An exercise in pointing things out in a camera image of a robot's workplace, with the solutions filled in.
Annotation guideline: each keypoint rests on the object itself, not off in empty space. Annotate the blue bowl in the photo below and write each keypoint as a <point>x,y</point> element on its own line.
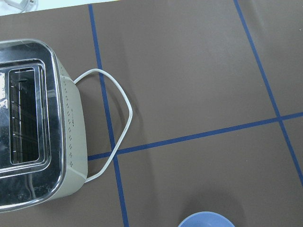
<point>206,219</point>

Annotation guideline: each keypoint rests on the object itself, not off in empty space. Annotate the brown table mat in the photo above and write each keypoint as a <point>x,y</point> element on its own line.
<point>216,88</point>

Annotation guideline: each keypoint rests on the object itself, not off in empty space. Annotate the cream and chrome toaster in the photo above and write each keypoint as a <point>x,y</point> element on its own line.
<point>43,147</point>

